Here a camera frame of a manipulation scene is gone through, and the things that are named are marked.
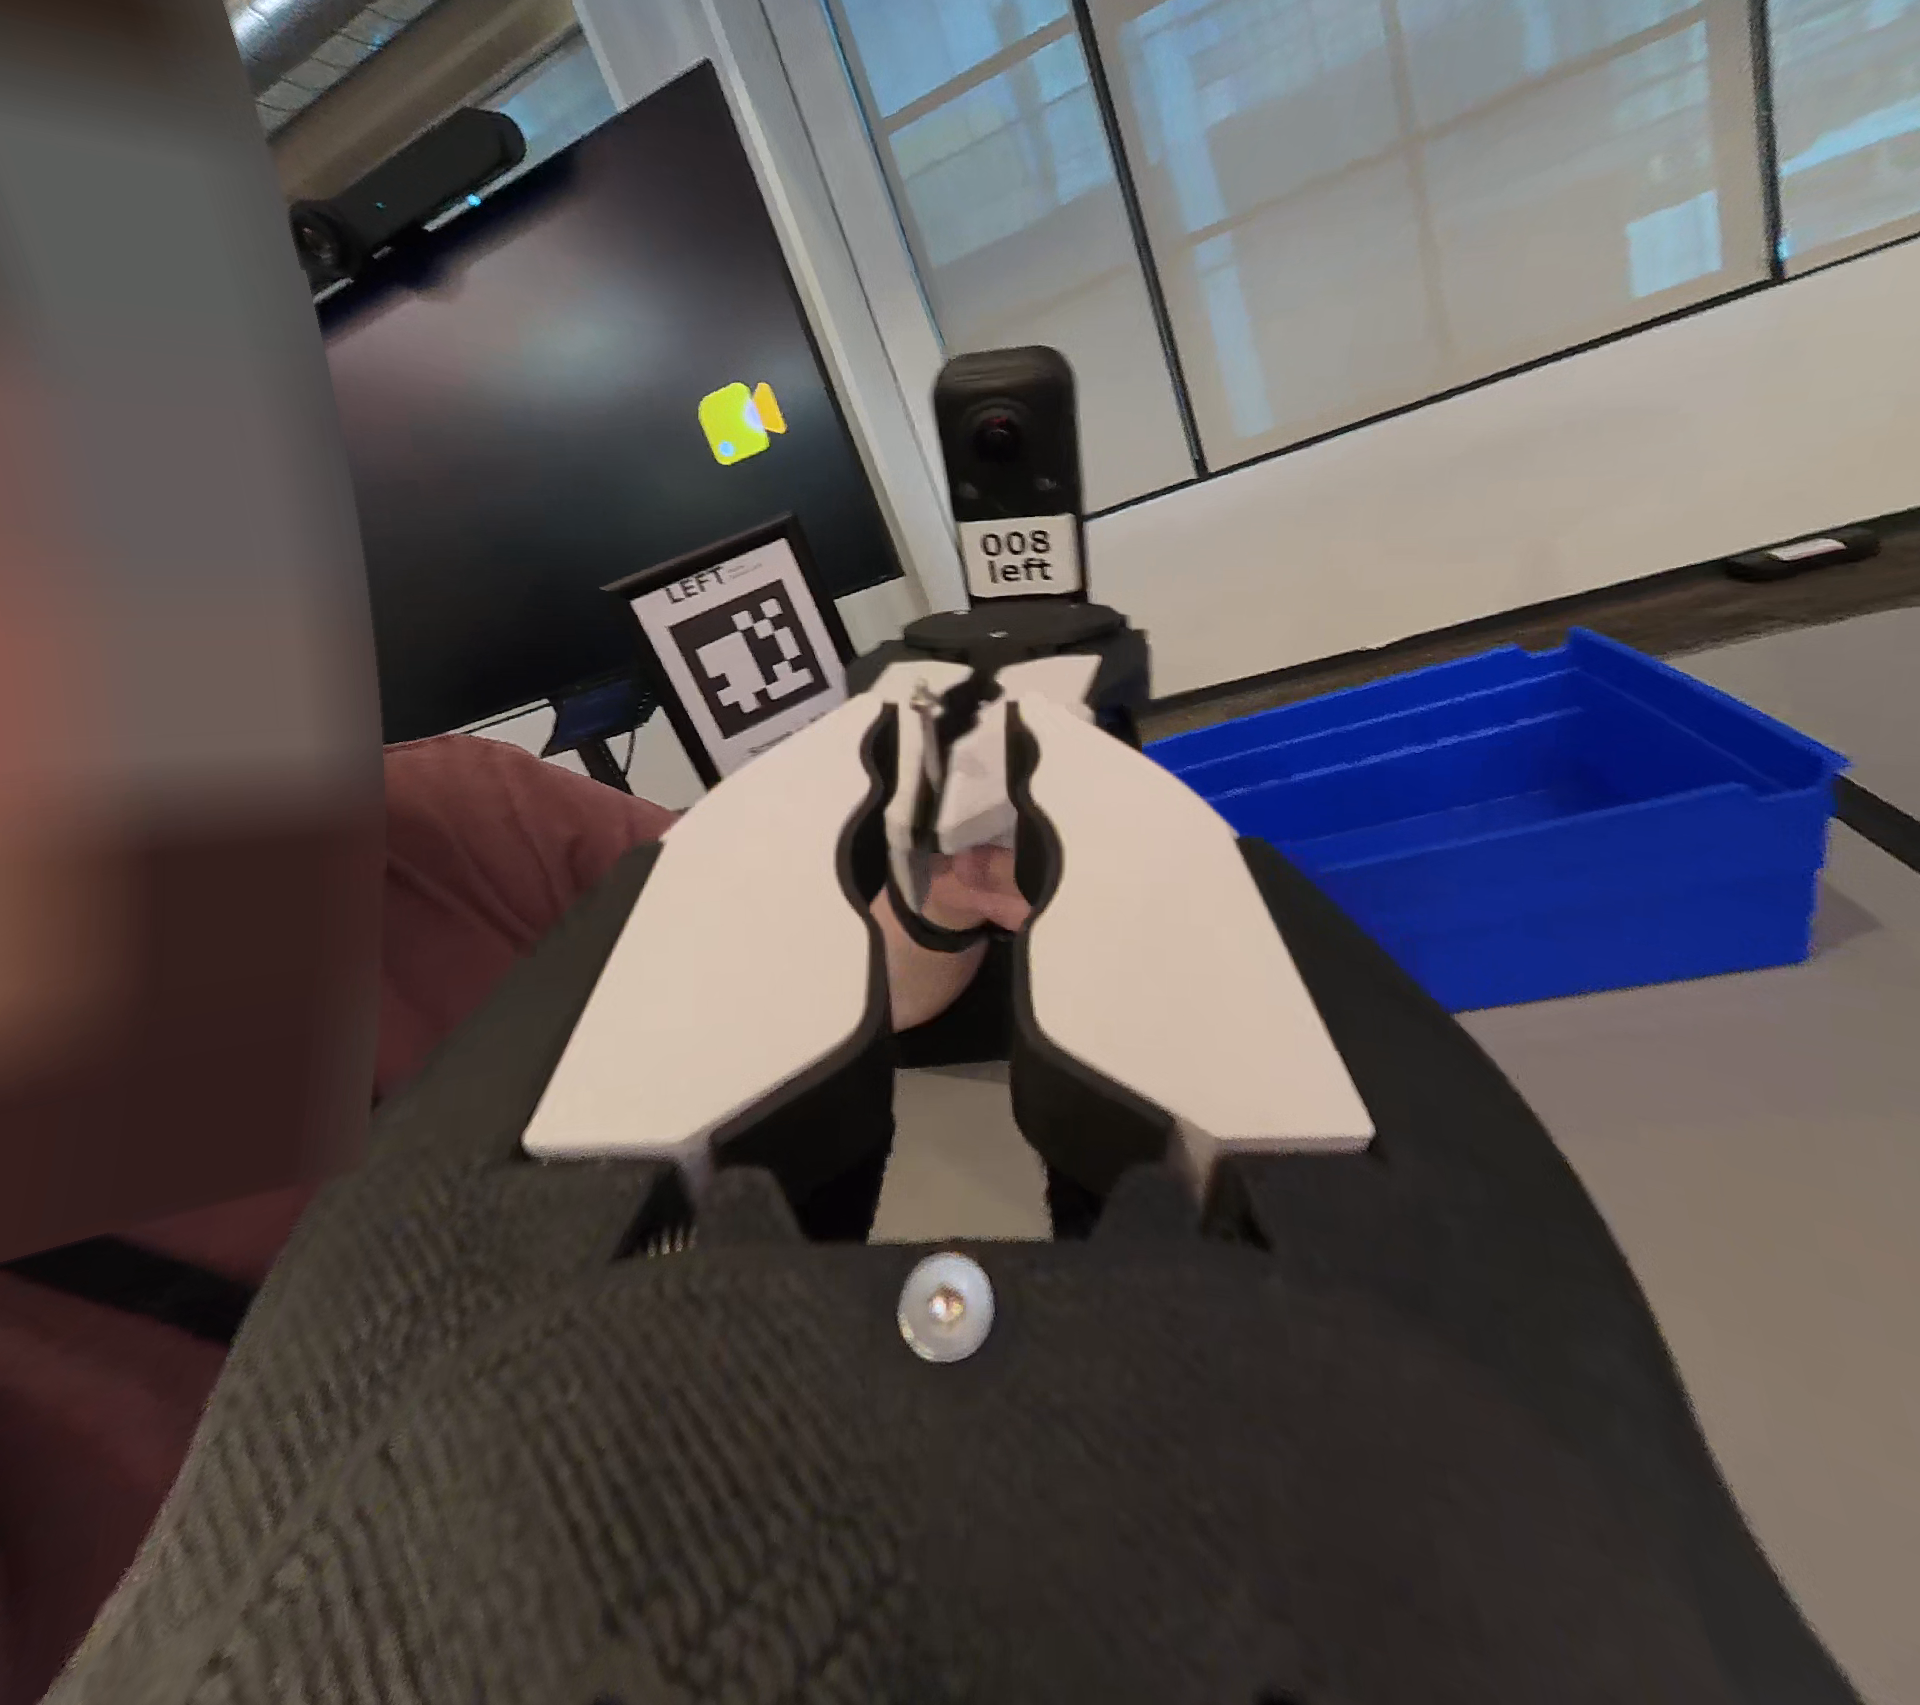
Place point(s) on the thin metal bolt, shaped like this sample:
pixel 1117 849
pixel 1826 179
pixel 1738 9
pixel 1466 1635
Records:
pixel 931 701

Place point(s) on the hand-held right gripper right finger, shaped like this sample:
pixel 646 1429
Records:
pixel 1184 957

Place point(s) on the large grid window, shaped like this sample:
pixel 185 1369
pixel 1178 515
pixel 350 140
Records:
pixel 1351 85

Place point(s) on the person's left hand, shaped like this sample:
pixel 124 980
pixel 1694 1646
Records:
pixel 939 986

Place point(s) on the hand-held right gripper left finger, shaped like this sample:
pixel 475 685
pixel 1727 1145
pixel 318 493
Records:
pixel 720 957

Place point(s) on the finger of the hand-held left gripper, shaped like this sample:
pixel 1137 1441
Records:
pixel 973 789
pixel 907 798

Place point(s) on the black video bar camera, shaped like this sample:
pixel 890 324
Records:
pixel 397 190

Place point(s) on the person's maroon shirt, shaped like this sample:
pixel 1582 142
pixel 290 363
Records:
pixel 89 1510

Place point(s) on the blue plastic bin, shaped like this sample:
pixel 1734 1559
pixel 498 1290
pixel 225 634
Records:
pixel 1574 894

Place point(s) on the large black monitor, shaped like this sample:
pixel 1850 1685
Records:
pixel 569 356

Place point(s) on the black remote control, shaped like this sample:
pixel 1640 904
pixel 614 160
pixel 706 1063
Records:
pixel 1798 554

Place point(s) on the black monitor stand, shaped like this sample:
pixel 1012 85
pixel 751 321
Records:
pixel 593 724

